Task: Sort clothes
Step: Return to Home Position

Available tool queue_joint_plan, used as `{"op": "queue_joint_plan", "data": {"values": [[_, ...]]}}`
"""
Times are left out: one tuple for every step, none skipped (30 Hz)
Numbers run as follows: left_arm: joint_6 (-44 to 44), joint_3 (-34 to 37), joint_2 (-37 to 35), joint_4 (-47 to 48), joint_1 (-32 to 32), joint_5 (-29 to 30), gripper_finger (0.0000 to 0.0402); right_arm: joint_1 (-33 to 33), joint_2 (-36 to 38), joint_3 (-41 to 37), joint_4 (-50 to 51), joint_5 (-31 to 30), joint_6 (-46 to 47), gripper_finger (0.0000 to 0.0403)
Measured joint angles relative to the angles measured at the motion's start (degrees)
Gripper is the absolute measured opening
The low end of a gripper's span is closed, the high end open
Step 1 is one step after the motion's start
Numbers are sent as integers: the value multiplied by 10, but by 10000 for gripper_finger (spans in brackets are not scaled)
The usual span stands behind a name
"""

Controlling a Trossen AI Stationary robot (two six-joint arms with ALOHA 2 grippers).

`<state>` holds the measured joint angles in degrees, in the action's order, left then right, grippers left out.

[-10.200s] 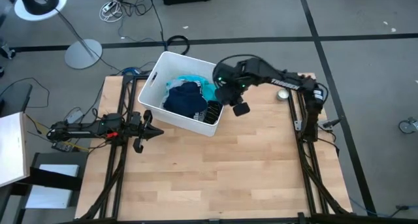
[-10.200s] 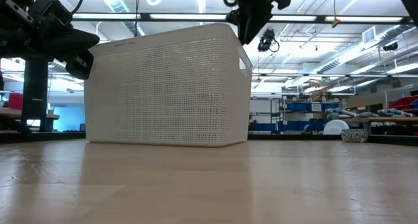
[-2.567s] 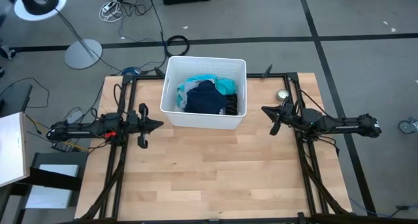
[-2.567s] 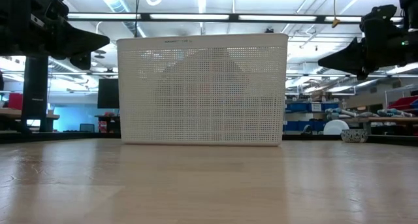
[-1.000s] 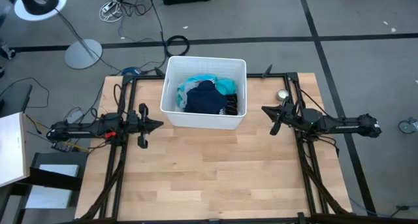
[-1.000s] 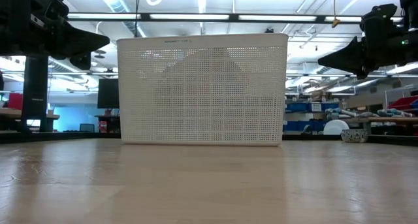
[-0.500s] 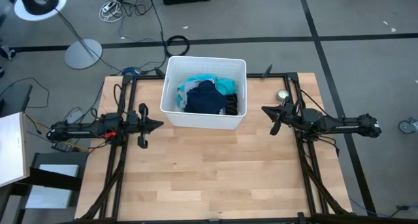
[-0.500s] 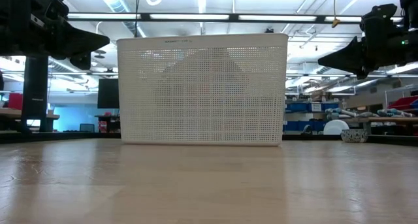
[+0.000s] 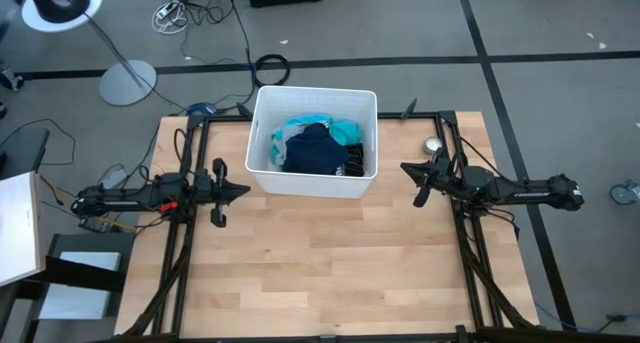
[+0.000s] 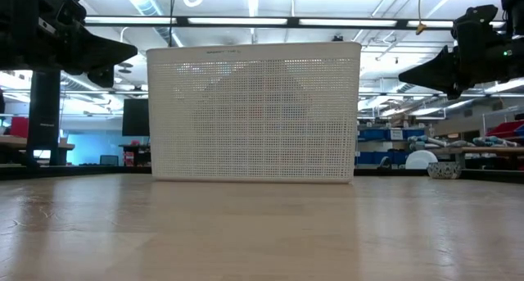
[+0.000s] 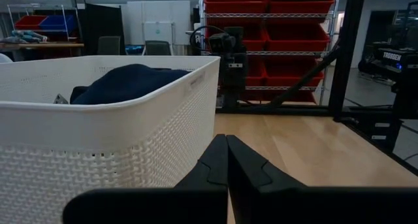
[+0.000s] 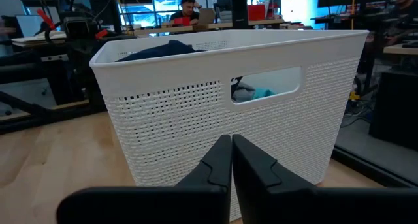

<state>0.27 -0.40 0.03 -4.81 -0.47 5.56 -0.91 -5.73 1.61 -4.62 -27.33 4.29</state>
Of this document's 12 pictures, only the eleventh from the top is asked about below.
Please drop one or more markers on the black box white labels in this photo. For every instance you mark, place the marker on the black box white labels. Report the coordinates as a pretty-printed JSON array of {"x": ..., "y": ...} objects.
[{"x": 380, "y": 131}]

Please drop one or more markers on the small red bin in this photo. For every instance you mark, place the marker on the small red bin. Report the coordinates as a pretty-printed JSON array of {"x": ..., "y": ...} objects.
[{"x": 29, "y": 22}]

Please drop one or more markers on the red plastic storage bin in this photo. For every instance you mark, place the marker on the red plastic storage bin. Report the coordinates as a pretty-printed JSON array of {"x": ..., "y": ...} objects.
[
  {"x": 294, "y": 38},
  {"x": 258, "y": 96},
  {"x": 235, "y": 0},
  {"x": 303, "y": 6},
  {"x": 256, "y": 38},
  {"x": 256, "y": 70},
  {"x": 284, "y": 70}
]

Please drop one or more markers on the wooden work table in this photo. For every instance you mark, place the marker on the wooden work table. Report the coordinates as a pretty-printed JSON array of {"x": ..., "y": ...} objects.
[{"x": 49, "y": 45}]

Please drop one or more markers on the dark blue garment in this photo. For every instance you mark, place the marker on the dark blue garment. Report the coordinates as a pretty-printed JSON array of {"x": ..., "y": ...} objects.
[{"x": 130, "y": 83}]

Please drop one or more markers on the white cabinet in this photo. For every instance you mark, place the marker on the white cabinet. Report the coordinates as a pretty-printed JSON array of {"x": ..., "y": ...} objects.
[{"x": 156, "y": 21}]

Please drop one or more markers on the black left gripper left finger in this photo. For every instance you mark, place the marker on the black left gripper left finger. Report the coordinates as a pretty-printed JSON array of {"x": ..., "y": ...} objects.
[{"x": 212, "y": 171}]

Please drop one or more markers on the pile of folded clothes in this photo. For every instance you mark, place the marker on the pile of folded clothes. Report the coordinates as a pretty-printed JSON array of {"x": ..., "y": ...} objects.
[{"x": 27, "y": 37}]

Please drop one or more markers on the grey chair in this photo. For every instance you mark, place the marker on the grey chair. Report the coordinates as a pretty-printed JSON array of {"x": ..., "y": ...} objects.
[
  {"x": 108, "y": 46},
  {"x": 157, "y": 48}
]

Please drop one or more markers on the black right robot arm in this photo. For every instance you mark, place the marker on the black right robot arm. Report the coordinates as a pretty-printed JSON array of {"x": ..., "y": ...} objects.
[{"x": 232, "y": 98}]

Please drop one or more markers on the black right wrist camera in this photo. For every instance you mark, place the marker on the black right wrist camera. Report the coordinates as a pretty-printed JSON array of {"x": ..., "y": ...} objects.
[{"x": 222, "y": 42}]

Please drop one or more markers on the blue plastic bin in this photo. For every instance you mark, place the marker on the blue plastic bin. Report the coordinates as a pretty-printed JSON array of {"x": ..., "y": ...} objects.
[{"x": 60, "y": 22}]

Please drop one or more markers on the black Trossen labelled robot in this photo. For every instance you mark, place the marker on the black Trossen labelled robot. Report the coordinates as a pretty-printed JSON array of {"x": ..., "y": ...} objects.
[{"x": 392, "y": 59}]

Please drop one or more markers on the black panel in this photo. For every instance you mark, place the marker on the black panel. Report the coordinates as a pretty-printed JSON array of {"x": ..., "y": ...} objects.
[{"x": 98, "y": 21}]

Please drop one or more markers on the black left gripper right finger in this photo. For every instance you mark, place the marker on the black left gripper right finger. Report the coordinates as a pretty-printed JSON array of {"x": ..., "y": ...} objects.
[{"x": 248, "y": 175}]

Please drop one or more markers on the black aluminium rig frame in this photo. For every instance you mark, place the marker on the black aluminium rig frame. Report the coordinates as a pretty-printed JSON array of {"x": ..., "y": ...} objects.
[{"x": 347, "y": 54}]

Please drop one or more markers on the white perforated laundry basket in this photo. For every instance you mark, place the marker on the white perforated laundry basket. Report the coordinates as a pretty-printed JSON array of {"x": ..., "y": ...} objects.
[{"x": 98, "y": 136}]

